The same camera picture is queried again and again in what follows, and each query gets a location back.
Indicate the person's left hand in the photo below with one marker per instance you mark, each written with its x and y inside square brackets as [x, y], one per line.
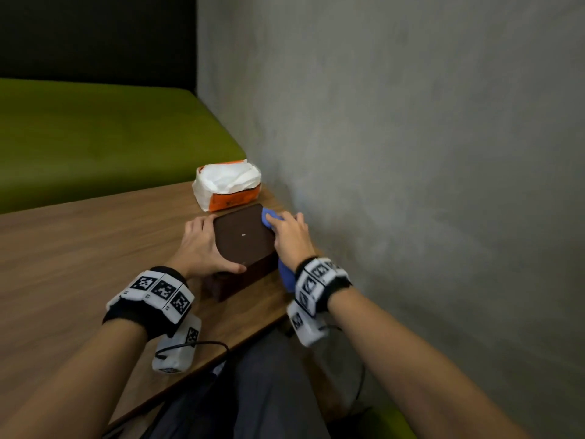
[201, 251]

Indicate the person's right hand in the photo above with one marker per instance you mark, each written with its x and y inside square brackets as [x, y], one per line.
[292, 244]

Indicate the person's left thumb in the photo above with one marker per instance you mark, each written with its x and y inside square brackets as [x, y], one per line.
[231, 268]

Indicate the person's right fingers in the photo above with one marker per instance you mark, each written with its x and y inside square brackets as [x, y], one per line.
[290, 221]

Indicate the dark brown wooden box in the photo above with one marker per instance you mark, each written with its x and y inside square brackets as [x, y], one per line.
[242, 242]

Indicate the blue cleaning cloth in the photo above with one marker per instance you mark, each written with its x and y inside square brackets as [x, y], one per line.
[287, 276]

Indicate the person's left forearm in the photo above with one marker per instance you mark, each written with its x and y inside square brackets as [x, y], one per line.
[77, 384]

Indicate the person's right forearm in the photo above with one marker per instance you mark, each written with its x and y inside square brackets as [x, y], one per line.
[411, 370]

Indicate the black marker wristband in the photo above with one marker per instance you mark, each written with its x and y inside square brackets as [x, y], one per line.
[155, 299]
[320, 283]

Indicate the orange and white tissue pack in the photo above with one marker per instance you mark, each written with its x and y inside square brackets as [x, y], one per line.
[224, 180]

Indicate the person's grey trousers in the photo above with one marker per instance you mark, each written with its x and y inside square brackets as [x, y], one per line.
[265, 393]

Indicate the green bench seat cushion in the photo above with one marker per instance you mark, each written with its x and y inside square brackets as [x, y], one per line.
[105, 141]

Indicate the black bench backrest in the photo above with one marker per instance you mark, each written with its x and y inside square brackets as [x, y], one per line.
[96, 38]

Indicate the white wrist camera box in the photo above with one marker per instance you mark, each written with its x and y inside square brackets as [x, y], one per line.
[304, 326]
[176, 354]

